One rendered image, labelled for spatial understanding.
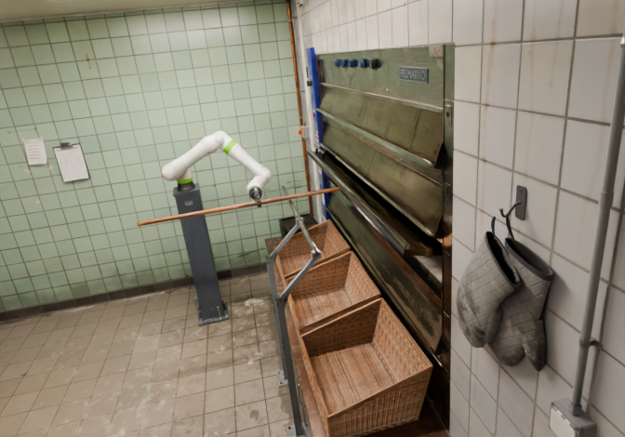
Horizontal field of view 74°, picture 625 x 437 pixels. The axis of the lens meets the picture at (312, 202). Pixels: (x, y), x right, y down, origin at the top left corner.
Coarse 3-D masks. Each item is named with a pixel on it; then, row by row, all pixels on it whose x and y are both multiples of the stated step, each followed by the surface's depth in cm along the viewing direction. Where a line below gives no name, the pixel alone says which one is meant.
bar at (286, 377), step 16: (304, 224) 247; (272, 256) 259; (320, 256) 211; (272, 272) 261; (304, 272) 213; (272, 288) 265; (288, 288) 214; (288, 352) 225; (288, 368) 228; (288, 384) 232; (288, 432) 248; (304, 432) 247
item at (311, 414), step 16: (272, 240) 372; (288, 256) 339; (288, 304) 274; (288, 320) 257; (288, 336) 243; (304, 368) 217; (304, 384) 206; (304, 400) 197; (304, 416) 206; (320, 416) 187; (432, 416) 181; (320, 432) 179; (384, 432) 176; (400, 432) 175; (416, 432) 174; (432, 432) 174; (448, 432) 173
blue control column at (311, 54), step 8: (312, 48) 300; (312, 56) 301; (312, 64) 303; (312, 72) 305; (312, 80) 308; (312, 88) 313; (312, 96) 318; (312, 104) 323; (312, 112) 328; (320, 120) 317; (320, 128) 319; (320, 136) 321; (320, 184) 347; (328, 216) 344
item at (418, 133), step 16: (336, 96) 269; (352, 96) 236; (320, 112) 293; (336, 112) 263; (352, 112) 232; (368, 112) 208; (384, 112) 190; (400, 112) 174; (416, 112) 160; (432, 112) 148; (368, 128) 205; (384, 128) 186; (400, 128) 171; (416, 128) 158; (432, 128) 146; (384, 144) 179; (400, 144) 168; (416, 144) 156; (432, 144) 144; (416, 160) 150; (432, 160) 142
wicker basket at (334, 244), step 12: (312, 228) 331; (324, 228) 333; (288, 240) 330; (300, 240) 332; (312, 240) 335; (324, 240) 337; (336, 240) 310; (288, 252) 333; (300, 252) 336; (324, 252) 336; (336, 252) 308; (348, 252) 283; (288, 264) 324; (300, 264) 322; (288, 276) 279
